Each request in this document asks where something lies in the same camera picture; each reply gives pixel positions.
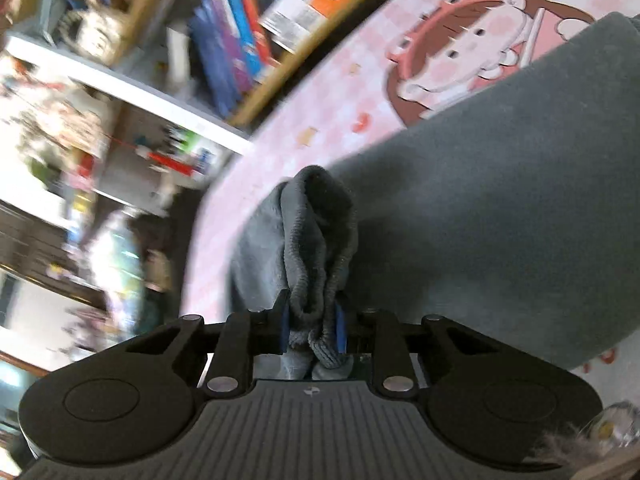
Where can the wooden bookshelf with white frame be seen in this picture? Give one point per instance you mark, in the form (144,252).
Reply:
(150,95)

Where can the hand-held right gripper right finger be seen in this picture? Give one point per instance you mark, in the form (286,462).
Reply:
(342,331)

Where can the grey fleece garment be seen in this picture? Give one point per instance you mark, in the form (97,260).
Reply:
(475,200)

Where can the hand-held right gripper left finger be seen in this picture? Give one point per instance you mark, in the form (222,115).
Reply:
(284,327)

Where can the orange and white box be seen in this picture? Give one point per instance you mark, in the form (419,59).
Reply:
(305,7)

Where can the pink cartoon printed mat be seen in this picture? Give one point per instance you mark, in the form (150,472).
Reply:
(320,90)

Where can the grey furry sleeve cuff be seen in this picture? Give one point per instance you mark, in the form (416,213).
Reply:
(570,452)

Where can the row of colourful books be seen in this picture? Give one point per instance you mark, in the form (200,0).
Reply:
(230,45)

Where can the red and white tube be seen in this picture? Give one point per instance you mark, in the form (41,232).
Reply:
(170,162)

